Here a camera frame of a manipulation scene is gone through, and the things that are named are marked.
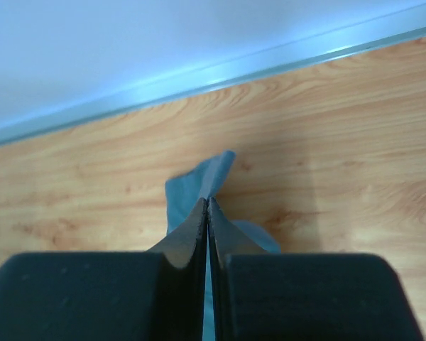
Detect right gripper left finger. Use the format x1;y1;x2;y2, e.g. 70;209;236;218
0;199;207;340

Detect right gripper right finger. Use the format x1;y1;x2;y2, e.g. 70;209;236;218
208;199;423;340

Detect grey-blue t-shirt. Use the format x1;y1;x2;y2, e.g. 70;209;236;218
165;151;281;341

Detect aluminium back edge strip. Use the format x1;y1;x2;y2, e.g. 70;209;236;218
0;23;426;146

